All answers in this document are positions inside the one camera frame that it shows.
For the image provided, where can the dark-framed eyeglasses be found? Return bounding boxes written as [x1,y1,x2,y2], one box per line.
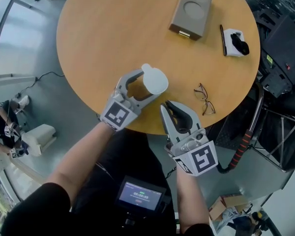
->
[193,83,216,116]

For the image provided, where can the person's black clothing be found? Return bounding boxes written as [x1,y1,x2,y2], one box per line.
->
[0,128,215,236]

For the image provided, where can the black pen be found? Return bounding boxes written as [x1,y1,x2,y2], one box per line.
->
[219,24,228,57]

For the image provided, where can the black trolley orange-striped handle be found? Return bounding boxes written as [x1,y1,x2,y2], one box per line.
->
[206,82,266,175]

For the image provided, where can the small white box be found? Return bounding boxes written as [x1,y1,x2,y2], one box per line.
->
[223,28,247,58]

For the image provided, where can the black cloth pouch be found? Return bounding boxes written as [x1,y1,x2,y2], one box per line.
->
[230,32,250,57]

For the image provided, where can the black screen recorder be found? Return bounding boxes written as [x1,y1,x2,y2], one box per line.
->
[114,174,172,212]

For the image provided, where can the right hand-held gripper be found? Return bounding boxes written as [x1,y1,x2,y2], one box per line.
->
[160,100,219,177]

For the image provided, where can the black foam case red button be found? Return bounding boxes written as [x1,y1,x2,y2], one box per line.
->
[259,14,295,98]

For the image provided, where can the black folding fabric cart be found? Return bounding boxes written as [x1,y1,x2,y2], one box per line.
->
[256,108,295,172]

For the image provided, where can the white plastic bin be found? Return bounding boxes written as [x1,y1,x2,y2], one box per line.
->
[20,123,58,157]

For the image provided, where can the person's right forearm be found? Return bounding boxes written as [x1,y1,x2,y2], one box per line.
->
[175,167,211,234]

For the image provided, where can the white spray bottle head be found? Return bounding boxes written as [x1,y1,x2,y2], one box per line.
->
[140,63,169,92]

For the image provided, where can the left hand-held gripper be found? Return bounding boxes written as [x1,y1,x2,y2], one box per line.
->
[100,68,162,132]

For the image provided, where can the person's left forearm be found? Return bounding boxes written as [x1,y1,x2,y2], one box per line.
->
[46,121,114,202]

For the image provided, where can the long grey desk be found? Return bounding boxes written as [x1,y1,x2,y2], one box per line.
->
[0,0,37,88]

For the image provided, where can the black power cable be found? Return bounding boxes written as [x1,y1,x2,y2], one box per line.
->
[14,71,65,101]

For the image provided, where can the brown cardboard cup holder box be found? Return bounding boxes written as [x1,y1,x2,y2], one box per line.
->
[168,0,214,42]

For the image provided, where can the open cardboard box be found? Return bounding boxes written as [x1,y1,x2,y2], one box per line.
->
[208,194,254,221]

